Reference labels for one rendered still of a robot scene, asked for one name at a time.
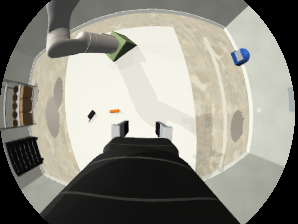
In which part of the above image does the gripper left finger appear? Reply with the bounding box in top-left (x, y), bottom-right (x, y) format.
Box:
top-left (111, 120), bottom-right (129, 140)

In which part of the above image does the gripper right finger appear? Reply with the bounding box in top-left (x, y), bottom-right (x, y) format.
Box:
top-left (155, 121), bottom-right (173, 141)

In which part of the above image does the black and white eraser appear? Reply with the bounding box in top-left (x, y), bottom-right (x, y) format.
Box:
top-left (85, 110), bottom-right (95, 122)

